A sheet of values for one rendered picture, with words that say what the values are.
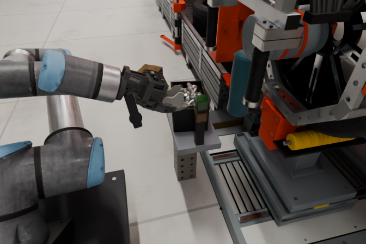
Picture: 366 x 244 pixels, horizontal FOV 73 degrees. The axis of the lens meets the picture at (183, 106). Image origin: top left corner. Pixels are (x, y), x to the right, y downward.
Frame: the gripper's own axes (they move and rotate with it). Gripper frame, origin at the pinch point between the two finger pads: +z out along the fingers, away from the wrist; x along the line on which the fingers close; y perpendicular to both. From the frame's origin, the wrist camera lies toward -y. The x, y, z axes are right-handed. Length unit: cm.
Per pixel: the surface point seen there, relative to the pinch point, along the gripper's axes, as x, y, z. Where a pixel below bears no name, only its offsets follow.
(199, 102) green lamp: 4.6, 0.2, 7.7
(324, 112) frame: -16.5, 16.8, 30.7
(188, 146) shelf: 6.1, -19.9, 13.7
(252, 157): 17, -31, 62
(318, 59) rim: 2.2, 26.6, 39.3
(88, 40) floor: 242, -79, -5
